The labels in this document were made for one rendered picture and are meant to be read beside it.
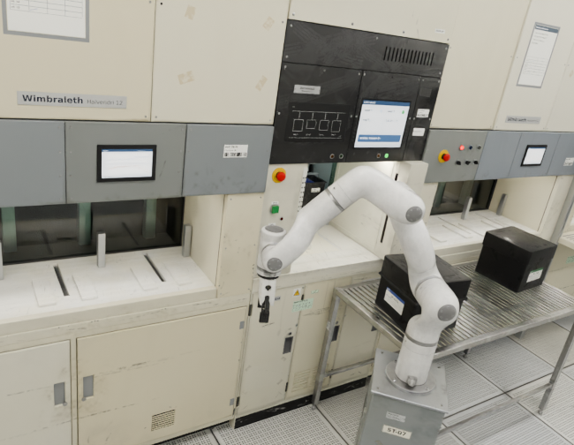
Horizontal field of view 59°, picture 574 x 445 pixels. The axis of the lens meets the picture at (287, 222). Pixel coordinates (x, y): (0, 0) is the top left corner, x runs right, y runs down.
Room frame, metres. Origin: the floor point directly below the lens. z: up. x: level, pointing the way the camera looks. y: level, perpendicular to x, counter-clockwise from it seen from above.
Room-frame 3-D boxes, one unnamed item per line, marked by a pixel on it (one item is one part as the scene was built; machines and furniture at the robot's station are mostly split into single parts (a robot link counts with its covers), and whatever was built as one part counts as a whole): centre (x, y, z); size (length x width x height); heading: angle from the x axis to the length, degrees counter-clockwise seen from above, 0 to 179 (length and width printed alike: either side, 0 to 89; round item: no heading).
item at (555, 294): (2.36, -0.99, 0.38); 1.30 x 0.60 x 0.76; 125
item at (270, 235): (1.50, 0.04, 1.26); 0.09 x 0.08 x 0.13; 10
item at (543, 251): (2.68, -1.31, 0.89); 0.29 x 0.29 x 0.25; 38
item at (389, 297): (2.09, -0.66, 0.85); 0.28 x 0.28 x 0.17; 27
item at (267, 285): (1.51, 0.04, 1.12); 0.10 x 0.07 x 0.11; 10
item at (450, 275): (2.09, -0.66, 0.98); 0.29 x 0.29 x 0.13; 27
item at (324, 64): (2.59, -0.01, 0.98); 0.95 x 0.88 x 1.95; 35
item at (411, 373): (1.61, -0.55, 0.85); 0.19 x 0.19 x 0.18
